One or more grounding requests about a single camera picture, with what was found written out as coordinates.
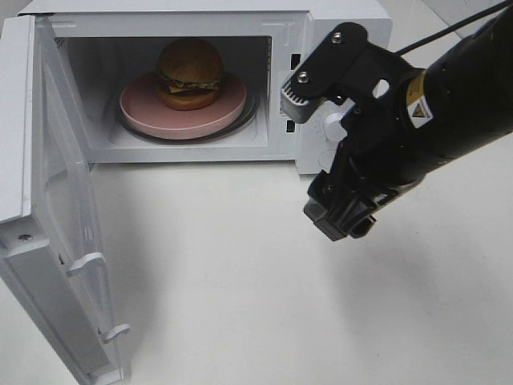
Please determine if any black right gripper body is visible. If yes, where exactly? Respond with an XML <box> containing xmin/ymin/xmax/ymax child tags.
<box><xmin>320</xmin><ymin>91</ymin><xmax>425</xmax><ymax>201</ymax></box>

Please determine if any white microwave oven body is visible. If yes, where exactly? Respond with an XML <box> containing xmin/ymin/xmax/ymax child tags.
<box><xmin>23</xmin><ymin>1</ymin><xmax>393</xmax><ymax>173</ymax></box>

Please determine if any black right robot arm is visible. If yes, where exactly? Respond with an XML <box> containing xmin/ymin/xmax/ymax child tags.
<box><xmin>293</xmin><ymin>6</ymin><xmax>512</xmax><ymax>241</ymax></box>

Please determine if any round white door button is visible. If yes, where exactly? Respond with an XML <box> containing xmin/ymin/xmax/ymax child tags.
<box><xmin>318</xmin><ymin>149</ymin><xmax>336</xmax><ymax>171</ymax></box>

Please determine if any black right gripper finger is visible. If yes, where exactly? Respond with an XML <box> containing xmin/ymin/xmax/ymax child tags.
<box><xmin>303</xmin><ymin>170</ymin><xmax>397</xmax><ymax>241</ymax></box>
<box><xmin>348</xmin><ymin>212</ymin><xmax>376</xmax><ymax>238</ymax></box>

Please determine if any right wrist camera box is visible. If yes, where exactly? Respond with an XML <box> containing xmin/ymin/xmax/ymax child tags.
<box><xmin>281</xmin><ymin>22</ymin><xmax>418</xmax><ymax>124</ymax></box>

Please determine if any pink round plate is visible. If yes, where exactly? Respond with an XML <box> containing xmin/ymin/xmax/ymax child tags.
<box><xmin>119</xmin><ymin>73</ymin><xmax>248</xmax><ymax>140</ymax></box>

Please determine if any burger with lettuce and cheese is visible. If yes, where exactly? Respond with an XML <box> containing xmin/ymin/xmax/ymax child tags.
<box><xmin>156</xmin><ymin>38</ymin><xmax>224</xmax><ymax>111</ymax></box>

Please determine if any white microwave door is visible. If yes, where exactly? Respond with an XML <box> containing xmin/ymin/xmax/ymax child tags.
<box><xmin>1</xmin><ymin>15</ymin><xmax>130</xmax><ymax>384</ymax></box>

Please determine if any lower white timer knob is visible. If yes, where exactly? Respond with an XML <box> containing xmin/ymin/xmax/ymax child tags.
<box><xmin>323</xmin><ymin>112</ymin><xmax>347</xmax><ymax>142</ymax></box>

